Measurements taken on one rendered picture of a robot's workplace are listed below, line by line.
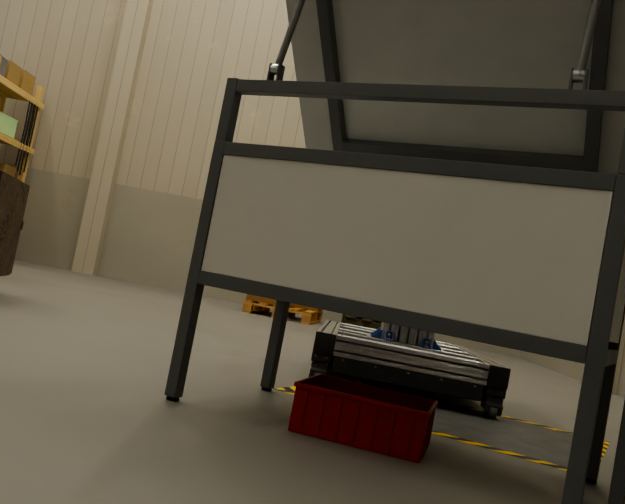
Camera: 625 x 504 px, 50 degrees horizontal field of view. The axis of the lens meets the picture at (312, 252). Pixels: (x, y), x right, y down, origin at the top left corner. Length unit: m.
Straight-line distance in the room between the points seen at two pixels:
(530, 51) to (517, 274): 0.77
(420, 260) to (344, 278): 0.22
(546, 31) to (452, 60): 0.30
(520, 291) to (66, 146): 8.94
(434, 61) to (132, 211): 7.75
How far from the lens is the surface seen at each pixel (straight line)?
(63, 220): 10.03
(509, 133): 2.29
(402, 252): 1.78
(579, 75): 1.79
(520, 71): 2.22
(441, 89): 1.85
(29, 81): 10.07
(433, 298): 1.74
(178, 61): 10.01
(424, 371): 2.99
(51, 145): 10.29
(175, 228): 9.50
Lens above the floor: 0.42
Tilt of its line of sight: 3 degrees up
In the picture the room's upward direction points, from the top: 11 degrees clockwise
